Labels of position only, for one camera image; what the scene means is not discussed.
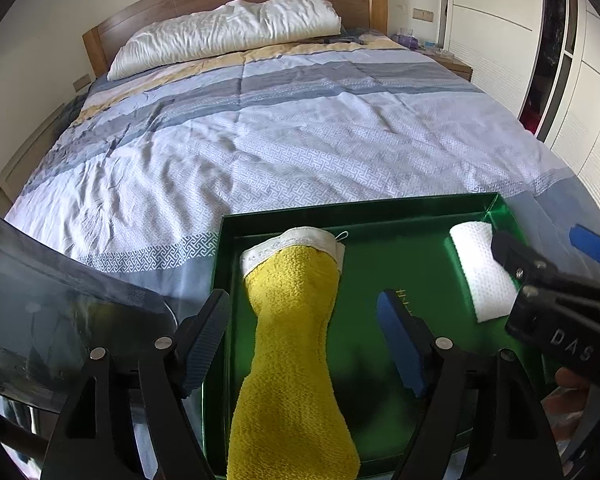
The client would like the small purple container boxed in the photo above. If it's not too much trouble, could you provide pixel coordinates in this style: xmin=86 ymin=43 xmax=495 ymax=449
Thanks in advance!
xmin=392 ymin=29 xmax=422 ymax=50

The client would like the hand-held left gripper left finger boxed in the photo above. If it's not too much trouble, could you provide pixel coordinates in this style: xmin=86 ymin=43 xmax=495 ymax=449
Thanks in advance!
xmin=40 ymin=289 xmax=232 ymax=480

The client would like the bed with striped duvet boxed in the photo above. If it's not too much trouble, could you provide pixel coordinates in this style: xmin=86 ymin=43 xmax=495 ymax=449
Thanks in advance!
xmin=4 ymin=35 xmax=583 ymax=311

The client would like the wooden nightstand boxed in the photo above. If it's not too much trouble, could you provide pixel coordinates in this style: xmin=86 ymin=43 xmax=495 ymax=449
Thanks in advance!
xmin=442 ymin=52 xmax=474 ymax=82

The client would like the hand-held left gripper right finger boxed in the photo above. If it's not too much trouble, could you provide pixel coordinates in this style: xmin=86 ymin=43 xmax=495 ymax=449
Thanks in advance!
xmin=376 ymin=289 xmax=563 ymax=480

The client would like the yellow towel with white trim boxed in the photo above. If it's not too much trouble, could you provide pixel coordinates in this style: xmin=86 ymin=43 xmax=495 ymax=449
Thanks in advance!
xmin=227 ymin=226 xmax=361 ymax=480

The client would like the white wardrobe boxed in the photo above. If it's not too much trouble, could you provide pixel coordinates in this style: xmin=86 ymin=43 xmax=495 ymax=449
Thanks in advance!
xmin=442 ymin=0 xmax=600 ymax=226

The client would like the white pillow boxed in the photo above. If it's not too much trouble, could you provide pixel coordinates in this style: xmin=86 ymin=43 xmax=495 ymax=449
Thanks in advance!
xmin=107 ymin=0 xmax=342 ymax=81

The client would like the white waffle cloth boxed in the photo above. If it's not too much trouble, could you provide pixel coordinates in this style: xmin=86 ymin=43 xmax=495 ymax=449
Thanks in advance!
xmin=449 ymin=221 xmax=518 ymax=324

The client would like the dark glass table top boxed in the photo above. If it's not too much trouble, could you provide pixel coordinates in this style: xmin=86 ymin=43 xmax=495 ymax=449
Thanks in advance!
xmin=0 ymin=202 xmax=182 ymax=417

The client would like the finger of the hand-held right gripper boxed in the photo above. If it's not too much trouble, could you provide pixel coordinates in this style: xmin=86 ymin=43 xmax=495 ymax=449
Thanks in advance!
xmin=491 ymin=230 xmax=563 ymax=293
xmin=569 ymin=224 xmax=600 ymax=283

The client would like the person's right hand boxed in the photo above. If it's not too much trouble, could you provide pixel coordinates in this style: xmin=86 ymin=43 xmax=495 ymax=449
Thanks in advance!
xmin=540 ymin=367 xmax=592 ymax=453

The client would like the green shallow box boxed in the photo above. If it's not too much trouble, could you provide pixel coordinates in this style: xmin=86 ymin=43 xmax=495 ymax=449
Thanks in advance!
xmin=198 ymin=191 xmax=548 ymax=480

